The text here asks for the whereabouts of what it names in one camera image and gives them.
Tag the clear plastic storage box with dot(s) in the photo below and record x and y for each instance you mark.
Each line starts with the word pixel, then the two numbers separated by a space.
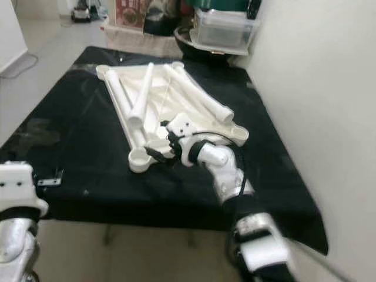
pixel 226 29

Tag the red printed cardboard box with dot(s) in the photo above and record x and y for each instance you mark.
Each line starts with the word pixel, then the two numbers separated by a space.
pixel 130 14

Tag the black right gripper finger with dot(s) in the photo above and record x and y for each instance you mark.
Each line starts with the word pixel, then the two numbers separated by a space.
pixel 157 156
pixel 168 127

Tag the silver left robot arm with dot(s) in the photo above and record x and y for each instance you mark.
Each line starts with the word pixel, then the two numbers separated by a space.
pixel 14 247

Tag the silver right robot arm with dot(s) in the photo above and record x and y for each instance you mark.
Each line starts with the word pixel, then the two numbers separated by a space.
pixel 229 176

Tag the clear tape patch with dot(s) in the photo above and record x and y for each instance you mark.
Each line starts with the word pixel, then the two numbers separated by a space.
pixel 46 129

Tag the black wok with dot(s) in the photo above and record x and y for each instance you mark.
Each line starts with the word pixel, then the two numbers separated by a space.
pixel 188 47

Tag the beige cloth covered bench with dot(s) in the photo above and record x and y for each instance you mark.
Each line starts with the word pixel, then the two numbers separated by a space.
pixel 135 44

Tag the black tablecloth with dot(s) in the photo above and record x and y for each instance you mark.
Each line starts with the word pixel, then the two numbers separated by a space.
pixel 82 135

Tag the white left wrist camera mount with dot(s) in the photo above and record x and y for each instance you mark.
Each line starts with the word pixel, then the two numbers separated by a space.
pixel 17 182

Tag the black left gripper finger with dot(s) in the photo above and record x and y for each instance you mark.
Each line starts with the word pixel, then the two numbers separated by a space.
pixel 50 181

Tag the green pot lid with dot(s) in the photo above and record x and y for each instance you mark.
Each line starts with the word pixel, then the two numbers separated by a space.
pixel 217 4

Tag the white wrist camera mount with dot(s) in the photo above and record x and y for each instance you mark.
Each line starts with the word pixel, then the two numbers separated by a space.
pixel 17 182
pixel 181 126

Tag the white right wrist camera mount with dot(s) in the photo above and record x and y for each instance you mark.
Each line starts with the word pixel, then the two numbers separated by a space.
pixel 181 126

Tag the black plastic bag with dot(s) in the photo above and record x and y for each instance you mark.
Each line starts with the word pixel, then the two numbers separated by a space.
pixel 161 20

